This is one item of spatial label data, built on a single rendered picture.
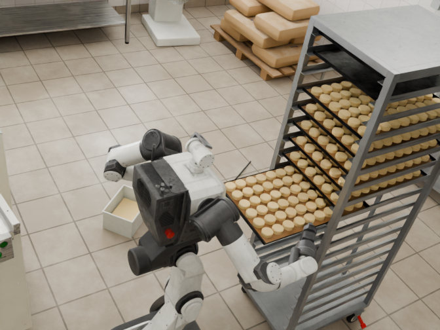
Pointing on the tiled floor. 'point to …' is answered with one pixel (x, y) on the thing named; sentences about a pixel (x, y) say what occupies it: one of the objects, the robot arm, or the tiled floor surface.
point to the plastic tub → (122, 213)
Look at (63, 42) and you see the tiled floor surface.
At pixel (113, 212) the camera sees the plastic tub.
